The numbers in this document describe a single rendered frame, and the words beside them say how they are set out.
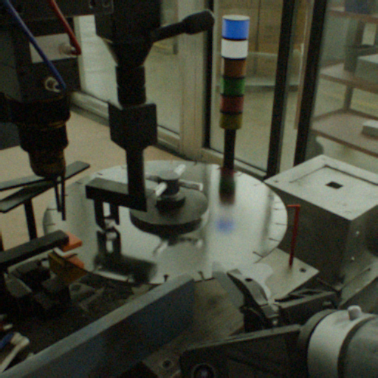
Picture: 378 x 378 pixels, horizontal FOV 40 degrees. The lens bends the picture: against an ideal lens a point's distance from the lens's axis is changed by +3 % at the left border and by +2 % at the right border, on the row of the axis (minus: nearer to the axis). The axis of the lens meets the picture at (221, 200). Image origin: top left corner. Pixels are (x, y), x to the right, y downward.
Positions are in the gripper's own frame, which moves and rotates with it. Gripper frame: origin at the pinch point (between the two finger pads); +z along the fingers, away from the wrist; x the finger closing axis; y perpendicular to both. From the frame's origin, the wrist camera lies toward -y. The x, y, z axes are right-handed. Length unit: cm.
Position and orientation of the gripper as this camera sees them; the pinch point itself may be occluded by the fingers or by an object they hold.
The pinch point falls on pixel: (220, 328)
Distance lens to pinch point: 61.4
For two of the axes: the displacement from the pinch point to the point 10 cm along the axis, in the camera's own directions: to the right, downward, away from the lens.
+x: -1.9, -9.8, 0.2
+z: -4.1, 0.9, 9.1
